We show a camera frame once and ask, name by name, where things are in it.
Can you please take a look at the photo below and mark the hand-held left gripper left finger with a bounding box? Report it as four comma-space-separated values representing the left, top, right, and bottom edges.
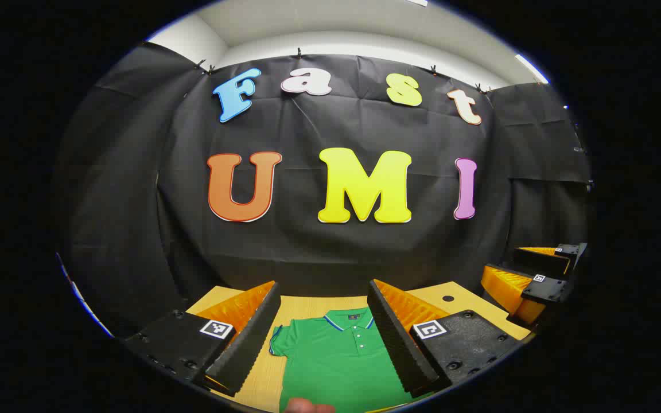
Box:
123, 280, 282, 398

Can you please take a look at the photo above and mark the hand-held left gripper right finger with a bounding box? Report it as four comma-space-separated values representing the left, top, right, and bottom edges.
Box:
367, 279, 522, 398

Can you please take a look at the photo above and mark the green T-shirt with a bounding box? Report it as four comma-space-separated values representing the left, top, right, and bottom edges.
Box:
269, 307, 431, 413

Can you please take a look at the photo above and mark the black backdrop cloth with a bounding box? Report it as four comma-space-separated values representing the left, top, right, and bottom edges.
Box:
55, 41, 592, 339

